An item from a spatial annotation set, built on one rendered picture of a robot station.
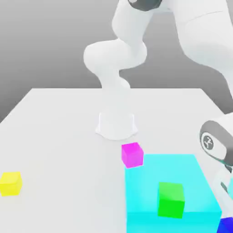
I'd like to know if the small yellow cube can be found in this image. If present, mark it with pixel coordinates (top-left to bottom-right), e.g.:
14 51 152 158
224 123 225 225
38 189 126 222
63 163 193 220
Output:
0 171 23 197

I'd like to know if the large cyan box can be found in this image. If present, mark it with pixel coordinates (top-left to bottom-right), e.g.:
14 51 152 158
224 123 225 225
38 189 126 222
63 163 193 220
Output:
124 153 223 233

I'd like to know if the small magenta cube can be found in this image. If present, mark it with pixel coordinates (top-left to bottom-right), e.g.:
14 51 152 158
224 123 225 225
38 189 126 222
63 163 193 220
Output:
121 142 144 169

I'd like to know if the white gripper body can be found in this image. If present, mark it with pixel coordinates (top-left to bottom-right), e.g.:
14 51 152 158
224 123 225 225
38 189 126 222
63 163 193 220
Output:
211 166 233 218

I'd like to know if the small green cube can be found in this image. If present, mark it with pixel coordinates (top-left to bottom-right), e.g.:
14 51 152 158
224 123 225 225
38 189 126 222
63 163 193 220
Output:
157 182 186 219

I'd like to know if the small blue cube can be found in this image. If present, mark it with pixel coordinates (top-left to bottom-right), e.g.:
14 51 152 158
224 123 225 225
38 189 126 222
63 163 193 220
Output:
216 217 233 233

